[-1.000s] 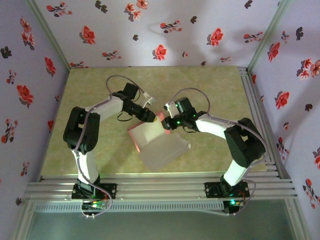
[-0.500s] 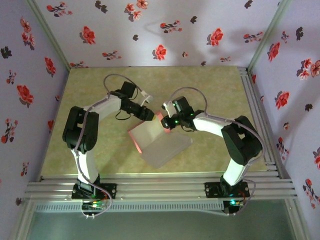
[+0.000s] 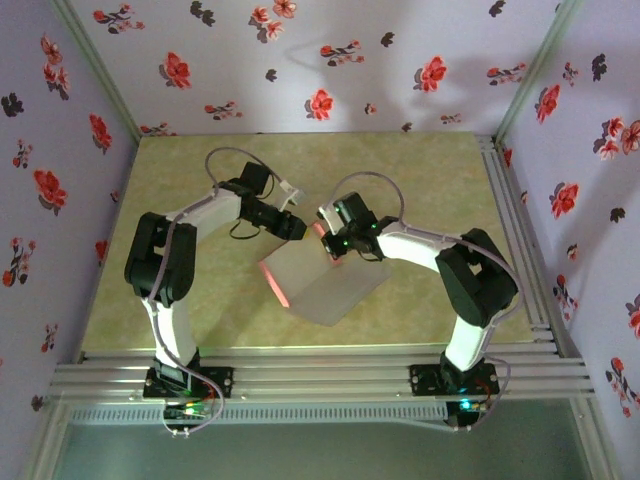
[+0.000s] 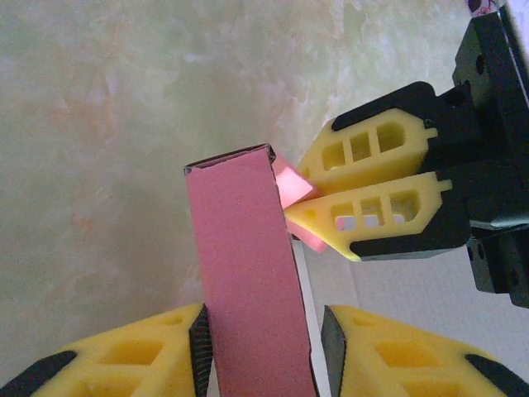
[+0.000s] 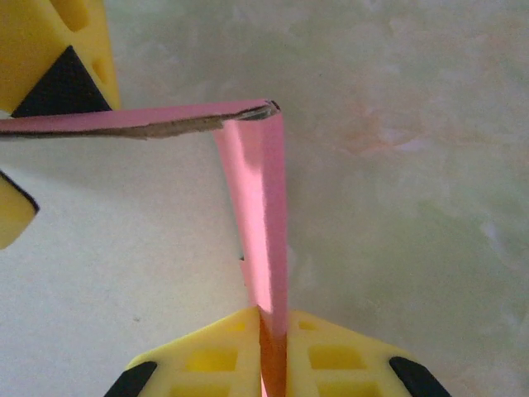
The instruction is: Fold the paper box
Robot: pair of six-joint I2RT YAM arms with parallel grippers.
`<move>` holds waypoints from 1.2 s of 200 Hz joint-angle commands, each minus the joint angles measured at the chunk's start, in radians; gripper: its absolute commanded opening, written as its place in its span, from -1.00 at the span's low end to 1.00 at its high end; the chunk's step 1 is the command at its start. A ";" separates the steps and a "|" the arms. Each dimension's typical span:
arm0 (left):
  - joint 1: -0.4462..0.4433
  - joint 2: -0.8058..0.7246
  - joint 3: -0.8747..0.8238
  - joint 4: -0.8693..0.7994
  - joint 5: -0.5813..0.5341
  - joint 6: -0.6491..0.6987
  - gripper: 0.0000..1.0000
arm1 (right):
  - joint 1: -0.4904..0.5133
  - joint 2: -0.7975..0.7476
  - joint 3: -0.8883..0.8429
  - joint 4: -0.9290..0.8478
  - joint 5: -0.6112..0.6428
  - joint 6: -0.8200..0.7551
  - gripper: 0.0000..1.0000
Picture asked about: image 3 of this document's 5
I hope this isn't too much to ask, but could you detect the white paper box pink outside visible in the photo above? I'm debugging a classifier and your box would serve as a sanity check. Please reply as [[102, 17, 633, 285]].
[[257, 222, 392, 327]]

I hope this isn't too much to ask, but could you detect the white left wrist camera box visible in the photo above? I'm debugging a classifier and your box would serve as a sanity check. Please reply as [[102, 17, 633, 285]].
[[276, 178, 307, 210]]

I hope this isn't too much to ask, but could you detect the long aluminium frame rail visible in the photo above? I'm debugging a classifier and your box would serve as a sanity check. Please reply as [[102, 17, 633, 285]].
[[47, 342, 597, 402]]

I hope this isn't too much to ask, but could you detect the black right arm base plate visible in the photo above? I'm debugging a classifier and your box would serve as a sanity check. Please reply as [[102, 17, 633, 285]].
[[408, 363, 501, 397]]

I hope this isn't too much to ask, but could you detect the short aluminium frame rail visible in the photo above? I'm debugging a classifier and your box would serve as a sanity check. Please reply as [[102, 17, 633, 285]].
[[474, 132, 576, 359]]

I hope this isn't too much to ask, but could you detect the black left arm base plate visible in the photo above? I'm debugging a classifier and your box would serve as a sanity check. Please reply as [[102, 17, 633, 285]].
[[143, 366, 235, 400]]

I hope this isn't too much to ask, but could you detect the grey slotted cable duct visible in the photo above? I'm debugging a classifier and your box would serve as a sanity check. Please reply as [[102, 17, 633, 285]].
[[67, 403, 449, 426]]

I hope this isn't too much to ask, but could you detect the aluminium corner post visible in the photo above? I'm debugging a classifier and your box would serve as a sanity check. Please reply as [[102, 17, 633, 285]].
[[49, 0, 144, 146], [493, 0, 585, 146]]

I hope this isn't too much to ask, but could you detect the aluminium frame leg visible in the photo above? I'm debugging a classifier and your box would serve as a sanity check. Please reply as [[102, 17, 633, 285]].
[[18, 398, 70, 480], [569, 397, 622, 480]]

